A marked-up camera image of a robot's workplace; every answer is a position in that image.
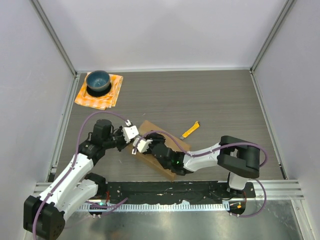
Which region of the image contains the yellow utility knife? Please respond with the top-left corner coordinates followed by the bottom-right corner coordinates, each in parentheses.
top-left (179, 121), bottom-right (200, 140)

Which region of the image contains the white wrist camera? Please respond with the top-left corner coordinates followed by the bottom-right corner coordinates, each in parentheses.
top-left (131, 137), bottom-right (152, 155)
top-left (122, 119), bottom-right (139, 144)

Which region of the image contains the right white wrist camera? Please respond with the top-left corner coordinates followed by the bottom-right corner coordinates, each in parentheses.
top-left (131, 137), bottom-right (152, 155)

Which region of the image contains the brown cardboard express box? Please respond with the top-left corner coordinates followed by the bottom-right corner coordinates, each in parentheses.
top-left (133, 120), bottom-right (191, 182)

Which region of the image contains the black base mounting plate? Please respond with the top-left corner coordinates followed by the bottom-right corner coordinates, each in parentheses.
top-left (90, 181), bottom-right (256, 205)

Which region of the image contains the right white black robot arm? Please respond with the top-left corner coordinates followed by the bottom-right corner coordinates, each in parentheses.
top-left (140, 131), bottom-right (268, 198)

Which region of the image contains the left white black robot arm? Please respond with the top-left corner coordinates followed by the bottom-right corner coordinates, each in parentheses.
top-left (23, 119), bottom-right (139, 240)

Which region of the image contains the orange checkered cloth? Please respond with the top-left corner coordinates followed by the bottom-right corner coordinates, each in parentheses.
top-left (74, 72), bottom-right (124, 110)

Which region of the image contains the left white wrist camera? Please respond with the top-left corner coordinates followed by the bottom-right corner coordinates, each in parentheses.
top-left (122, 119), bottom-right (139, 144)

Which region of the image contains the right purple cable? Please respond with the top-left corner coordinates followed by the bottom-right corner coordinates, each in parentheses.
top-left (132, 130), bottom-right (270, 218)

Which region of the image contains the black round coaster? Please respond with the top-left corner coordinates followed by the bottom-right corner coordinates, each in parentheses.
top-left (86, 83), bottom-right (112, 97)

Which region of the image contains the aluminium frame rail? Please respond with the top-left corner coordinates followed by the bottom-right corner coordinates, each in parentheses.
top-left (31, 179), bottom-right (306, 202)

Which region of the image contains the blue ceramic bowl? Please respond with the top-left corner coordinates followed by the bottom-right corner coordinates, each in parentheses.
top-left (85, 70), bottom-right (111, 92)

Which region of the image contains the white slotted cable duct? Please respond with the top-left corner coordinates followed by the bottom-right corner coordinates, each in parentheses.
top-left (77, 201), bottom-right (230, 212)

